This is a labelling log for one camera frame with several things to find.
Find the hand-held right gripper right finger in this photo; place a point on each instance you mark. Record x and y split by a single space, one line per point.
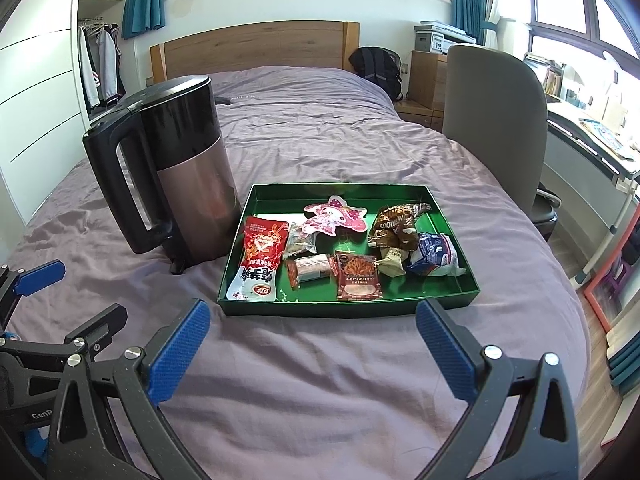
445 355

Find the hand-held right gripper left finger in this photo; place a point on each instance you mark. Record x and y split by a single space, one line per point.
180 350

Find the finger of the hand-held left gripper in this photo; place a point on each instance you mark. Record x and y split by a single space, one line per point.
40 274
105 322

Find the blue white snack packet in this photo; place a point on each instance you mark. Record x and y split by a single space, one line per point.
435 255

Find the green tray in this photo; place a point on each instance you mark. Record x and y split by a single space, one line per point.
350 309

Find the small green cake packet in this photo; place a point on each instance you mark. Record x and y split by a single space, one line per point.
391 262

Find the dark red pretzel packet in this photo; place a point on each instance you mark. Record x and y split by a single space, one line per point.
357 277

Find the red white snack packet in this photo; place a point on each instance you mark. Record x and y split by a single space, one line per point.
260 260

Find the brown snack wrapper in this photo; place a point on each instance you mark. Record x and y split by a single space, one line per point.
397 222

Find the red clear wafer packet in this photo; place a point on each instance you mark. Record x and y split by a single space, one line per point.
310 270

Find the clear candy packet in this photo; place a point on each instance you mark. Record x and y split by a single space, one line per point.
301 240

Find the pink cartoon candy packet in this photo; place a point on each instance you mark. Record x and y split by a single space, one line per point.
332 217

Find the bed with purple sheet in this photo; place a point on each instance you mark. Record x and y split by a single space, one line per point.
310 385

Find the orange framed board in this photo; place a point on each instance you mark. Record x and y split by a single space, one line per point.
600 305

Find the black bronze electric kettle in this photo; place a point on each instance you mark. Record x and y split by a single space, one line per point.
195 185

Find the stack of teal folders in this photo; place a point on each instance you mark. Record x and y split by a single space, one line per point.
627 365

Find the white wardrobe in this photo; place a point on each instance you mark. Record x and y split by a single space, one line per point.
35 85

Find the hanging clothes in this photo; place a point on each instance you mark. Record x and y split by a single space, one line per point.
102 65

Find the grey chair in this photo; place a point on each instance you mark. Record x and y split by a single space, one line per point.
490 130

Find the white desk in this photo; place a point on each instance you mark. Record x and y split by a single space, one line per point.
585 160

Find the wooden cabinet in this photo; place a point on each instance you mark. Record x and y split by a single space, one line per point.
425 90

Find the black backpack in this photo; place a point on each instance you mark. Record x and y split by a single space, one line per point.
377 72

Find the wooden headboard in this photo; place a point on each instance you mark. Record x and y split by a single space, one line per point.
260 50

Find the white printer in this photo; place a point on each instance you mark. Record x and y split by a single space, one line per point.
442 37

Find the long teal curtain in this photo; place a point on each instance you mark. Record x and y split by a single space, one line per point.
472 0

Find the window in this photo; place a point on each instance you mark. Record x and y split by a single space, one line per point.
575 5

